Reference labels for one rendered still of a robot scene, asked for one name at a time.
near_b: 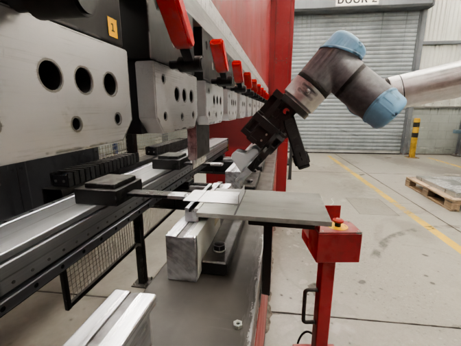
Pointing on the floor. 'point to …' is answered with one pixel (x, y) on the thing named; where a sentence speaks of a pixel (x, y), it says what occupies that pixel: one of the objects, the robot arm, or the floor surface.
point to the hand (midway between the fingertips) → (241, 178)
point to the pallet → (451, 203)
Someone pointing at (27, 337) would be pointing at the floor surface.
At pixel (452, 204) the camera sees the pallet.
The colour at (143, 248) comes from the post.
